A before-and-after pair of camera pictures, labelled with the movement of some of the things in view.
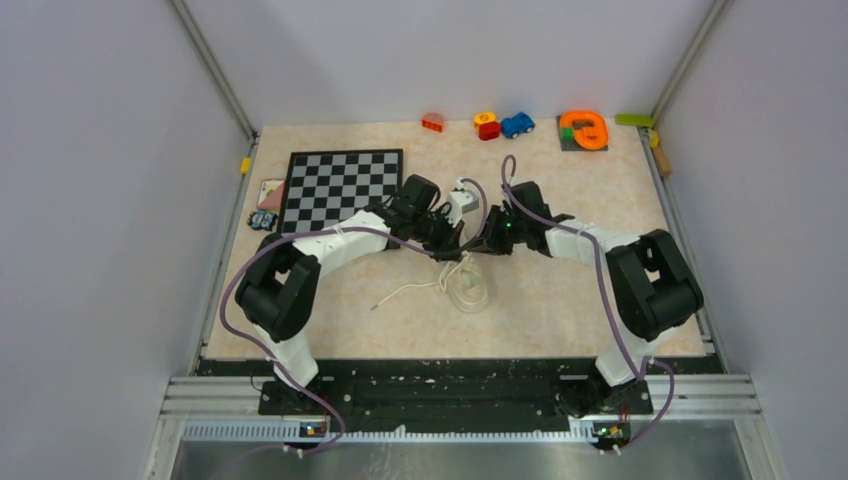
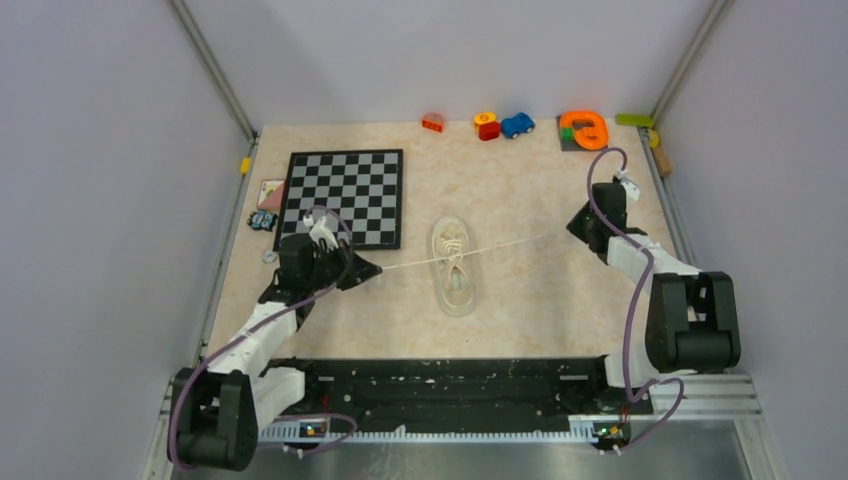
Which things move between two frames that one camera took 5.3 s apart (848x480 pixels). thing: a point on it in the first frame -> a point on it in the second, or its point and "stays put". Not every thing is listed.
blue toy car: x=519 y=123 stays put
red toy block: x=489 y=131 stays put
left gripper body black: x=434 y=232 -> x=326 y=268
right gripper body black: x=504 y=230 -> x=582 y=223
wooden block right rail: x=663 y=161 stays put
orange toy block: x=433 y=121 stays put
